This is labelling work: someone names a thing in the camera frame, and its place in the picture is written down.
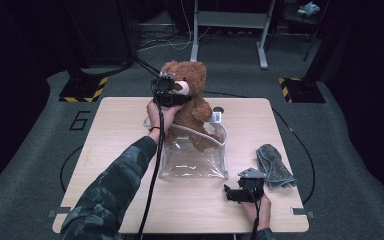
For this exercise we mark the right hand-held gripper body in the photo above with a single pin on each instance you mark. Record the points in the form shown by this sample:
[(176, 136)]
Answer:
[(251, 186)]

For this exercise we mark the grey cloth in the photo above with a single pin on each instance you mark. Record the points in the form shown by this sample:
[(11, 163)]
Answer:
[(275, 166)]

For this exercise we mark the black cabinet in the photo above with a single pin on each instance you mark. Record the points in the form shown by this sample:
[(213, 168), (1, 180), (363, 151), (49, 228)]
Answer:
[(103, 33)]

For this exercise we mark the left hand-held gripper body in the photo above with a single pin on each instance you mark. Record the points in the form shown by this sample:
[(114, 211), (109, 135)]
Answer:
[(163, 88)]

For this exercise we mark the person's right hand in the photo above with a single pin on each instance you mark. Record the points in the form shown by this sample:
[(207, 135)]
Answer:
[(258, 213)]

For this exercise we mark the black side table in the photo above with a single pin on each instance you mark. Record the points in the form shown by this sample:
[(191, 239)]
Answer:
[(300, 23)]

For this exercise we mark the black wristband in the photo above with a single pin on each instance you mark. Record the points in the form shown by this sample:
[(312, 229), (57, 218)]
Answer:
[(154, 128)]

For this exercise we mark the person's left hand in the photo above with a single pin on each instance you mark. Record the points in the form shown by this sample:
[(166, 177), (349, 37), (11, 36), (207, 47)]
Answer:
[(163, 120)]

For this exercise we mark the brown teddy bear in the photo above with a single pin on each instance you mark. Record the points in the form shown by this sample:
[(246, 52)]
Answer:
[(193, 110)]

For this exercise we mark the white metal desk frame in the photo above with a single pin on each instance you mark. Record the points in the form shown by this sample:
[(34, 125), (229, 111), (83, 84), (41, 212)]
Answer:
[(230, 20)]

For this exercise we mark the grey table bracket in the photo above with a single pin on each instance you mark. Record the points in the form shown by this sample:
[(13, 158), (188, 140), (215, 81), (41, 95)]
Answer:
[(59, 211), (303, 212)]

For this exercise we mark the black striped stand base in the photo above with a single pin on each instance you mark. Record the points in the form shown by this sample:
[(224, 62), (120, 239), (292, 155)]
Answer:
[(80, 90), (305, 91)]

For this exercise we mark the clear plastic bag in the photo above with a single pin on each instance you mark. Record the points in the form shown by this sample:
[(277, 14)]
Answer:
[(193, 163)]

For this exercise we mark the blue white bundle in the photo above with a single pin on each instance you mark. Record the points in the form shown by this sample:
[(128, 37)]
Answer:
[(308, 9)]

